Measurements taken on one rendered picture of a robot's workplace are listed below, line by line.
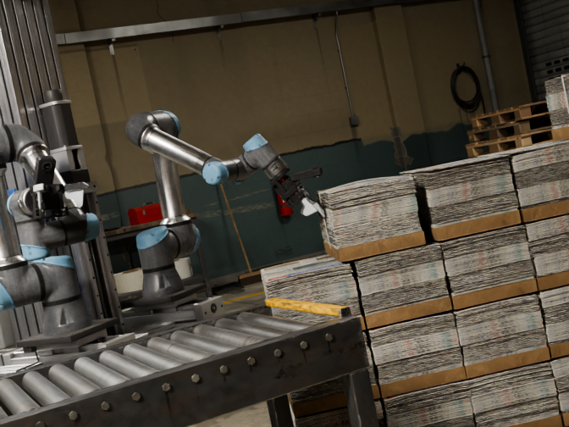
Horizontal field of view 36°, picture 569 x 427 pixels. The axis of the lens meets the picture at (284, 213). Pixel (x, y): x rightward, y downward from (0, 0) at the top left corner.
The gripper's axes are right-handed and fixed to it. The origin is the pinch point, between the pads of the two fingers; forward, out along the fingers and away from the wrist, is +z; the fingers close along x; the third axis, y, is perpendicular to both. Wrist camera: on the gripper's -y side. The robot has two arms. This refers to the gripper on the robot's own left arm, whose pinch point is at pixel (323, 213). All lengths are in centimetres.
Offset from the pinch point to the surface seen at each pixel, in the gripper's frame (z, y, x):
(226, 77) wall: -113, -66, -694
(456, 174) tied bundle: 17.4, -39.7, 17.8
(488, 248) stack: 42, -32, 18
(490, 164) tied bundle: 22, -50, 18
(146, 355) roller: -12, 60, 85
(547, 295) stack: 67, -37, 18
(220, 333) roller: -3, 44, 77
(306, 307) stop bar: 7, 24, 78
